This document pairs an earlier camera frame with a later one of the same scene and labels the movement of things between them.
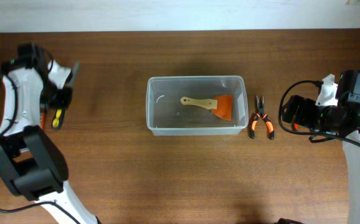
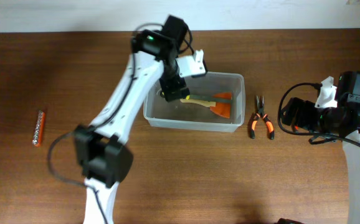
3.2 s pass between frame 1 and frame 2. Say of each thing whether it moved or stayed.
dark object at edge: stayed
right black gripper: stayed
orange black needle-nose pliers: stayed
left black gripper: moved
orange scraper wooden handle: stayed
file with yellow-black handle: moved
